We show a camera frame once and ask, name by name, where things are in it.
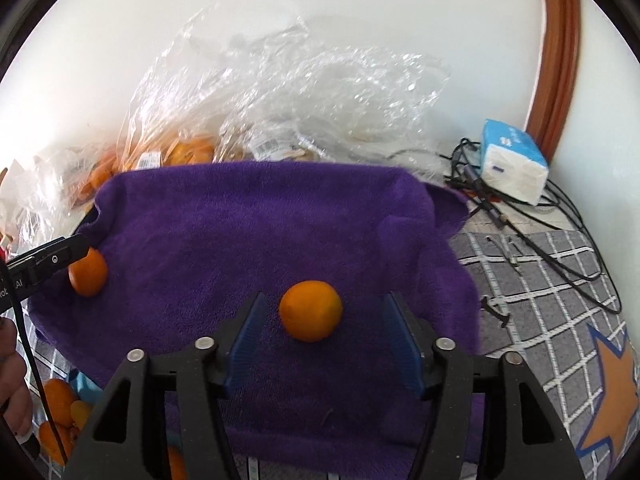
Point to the brown wooden door frame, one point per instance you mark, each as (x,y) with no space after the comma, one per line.
(557,60)

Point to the purple towel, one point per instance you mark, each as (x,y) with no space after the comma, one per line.
(250,230)

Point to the white blue tissue pack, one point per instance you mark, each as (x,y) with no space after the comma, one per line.
(515,165)

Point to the clear plastic bag with oranges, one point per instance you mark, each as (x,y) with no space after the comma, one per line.
(165,110)

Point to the grey grid bedsheet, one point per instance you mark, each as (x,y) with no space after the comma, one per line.
(540,310)

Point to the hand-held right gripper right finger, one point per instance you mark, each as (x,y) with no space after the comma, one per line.
(402,345)

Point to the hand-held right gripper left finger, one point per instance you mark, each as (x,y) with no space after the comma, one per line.
(247,340)

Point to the person's left hand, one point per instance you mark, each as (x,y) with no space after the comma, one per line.
(12,375)

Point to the crumpled clear plastic bag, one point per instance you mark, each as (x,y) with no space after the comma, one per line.
(55,190)

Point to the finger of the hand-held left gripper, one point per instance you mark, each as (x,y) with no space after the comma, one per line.
(60,255)

